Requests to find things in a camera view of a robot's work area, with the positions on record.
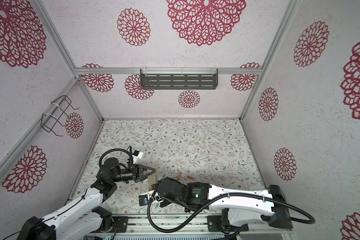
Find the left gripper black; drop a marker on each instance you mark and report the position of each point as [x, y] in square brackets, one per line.
[138, 170]

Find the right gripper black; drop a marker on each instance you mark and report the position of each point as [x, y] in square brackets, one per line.
[158, 184]

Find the white remote control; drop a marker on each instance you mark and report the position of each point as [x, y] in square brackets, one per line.
[152, 178]

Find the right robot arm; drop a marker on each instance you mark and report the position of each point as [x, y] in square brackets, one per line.
[238, 207]

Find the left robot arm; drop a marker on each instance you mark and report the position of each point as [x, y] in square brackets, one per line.
[84, 214]

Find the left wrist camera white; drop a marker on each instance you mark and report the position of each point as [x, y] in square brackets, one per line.
[137, 156]

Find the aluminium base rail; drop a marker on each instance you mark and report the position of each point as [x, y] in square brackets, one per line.
[139, 225]

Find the dark grey wall shelf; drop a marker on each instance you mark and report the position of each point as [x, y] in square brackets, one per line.
[179, 80]

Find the black wire wall basket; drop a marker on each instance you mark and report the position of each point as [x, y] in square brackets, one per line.
[50, 119]

